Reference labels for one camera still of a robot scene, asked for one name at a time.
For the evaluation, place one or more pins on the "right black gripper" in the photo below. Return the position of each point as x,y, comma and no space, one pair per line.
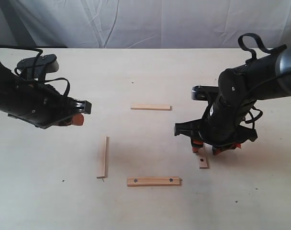
219,127

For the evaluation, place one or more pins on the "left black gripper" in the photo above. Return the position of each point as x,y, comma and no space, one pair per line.
45,107

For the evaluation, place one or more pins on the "holed wooden stick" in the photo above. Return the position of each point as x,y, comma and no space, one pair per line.
153,181
203,164

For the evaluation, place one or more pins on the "plain wooden stick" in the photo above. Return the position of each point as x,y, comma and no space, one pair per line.
102,158
151,107

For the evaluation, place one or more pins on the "holed wooden stick bottom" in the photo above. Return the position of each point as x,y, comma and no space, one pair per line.
153,181

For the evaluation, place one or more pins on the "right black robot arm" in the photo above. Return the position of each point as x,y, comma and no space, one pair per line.
263,78

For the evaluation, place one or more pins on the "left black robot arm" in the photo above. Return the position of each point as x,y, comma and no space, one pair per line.
9,80

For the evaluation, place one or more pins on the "plain wooden stick top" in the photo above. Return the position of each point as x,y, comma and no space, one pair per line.
151,107

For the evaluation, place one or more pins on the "white backdrop cloth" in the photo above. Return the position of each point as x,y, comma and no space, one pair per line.
143,23

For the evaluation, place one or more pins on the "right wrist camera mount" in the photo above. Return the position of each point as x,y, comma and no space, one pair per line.
204,93

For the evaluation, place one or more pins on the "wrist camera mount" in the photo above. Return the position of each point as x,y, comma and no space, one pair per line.
36,68
204,93

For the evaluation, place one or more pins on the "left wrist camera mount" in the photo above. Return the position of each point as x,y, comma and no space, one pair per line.
36,68

